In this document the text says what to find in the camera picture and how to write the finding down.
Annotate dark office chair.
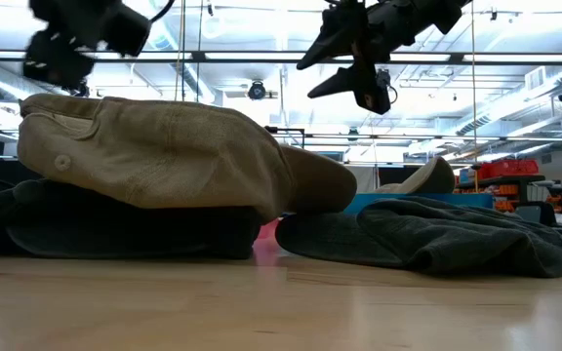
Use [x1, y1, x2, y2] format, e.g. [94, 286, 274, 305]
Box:
[514, 200, 559, 228]

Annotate white hanging cloth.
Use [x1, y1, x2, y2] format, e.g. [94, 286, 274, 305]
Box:
[346, 164, 380, 194]

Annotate thin hanging cable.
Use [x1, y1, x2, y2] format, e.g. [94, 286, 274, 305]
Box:
[470, 0, 478, 165]
[173, 0, 187, 102]
[195, 0, 203, 103]

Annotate black shelf rack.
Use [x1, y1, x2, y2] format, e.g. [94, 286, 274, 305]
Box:
[454, 174, 562, 215]

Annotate black metal stand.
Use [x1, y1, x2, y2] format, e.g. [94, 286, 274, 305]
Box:
[263, 125, 306, 150]

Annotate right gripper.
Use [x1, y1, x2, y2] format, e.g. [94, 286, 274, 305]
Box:
[296, 0, 451, 116]

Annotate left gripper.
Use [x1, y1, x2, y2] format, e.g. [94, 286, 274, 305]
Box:
[21, 28, 97, 94]

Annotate black ceiling spotlight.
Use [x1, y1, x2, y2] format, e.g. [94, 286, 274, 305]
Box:
[68, 80, 92, 98]
[376, 67, 399, 105]
[247, 79, 268, 101]

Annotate blue plastic tray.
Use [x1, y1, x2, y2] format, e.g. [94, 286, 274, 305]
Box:
[343, 192, 495, 215]

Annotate black overhead light bar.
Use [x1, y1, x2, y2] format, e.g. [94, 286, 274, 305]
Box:
[0, 48, 562, 67]

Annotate white hanging ring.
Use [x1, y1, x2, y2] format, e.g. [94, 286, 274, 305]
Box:
[201, 14, 225, 39]

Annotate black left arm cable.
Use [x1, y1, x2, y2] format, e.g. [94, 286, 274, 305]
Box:
[147, 0, 176, 23]

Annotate tan trousers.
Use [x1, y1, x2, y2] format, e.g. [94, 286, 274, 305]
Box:
[16, 93, 359, 224]
[376, 155, 457, 195]

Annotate red storage bin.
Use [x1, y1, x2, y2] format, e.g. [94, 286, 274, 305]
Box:
[477, 159, 540, 179]

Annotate red plastic tray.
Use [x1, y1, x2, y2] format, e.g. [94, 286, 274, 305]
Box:
[260, 218, 281, 241]

